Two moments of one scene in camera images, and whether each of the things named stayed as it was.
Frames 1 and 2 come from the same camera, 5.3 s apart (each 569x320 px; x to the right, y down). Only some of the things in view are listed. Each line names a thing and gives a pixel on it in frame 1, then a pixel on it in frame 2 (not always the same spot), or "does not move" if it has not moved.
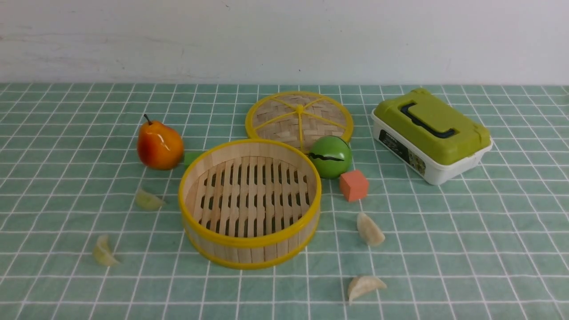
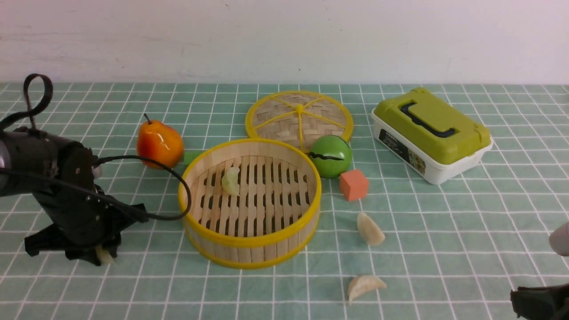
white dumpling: x=360 y=285 does not move
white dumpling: x=369 y=232 does not move
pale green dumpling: x=103 y=253 does not move
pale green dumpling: x=146 y=201 → x=230 y=182
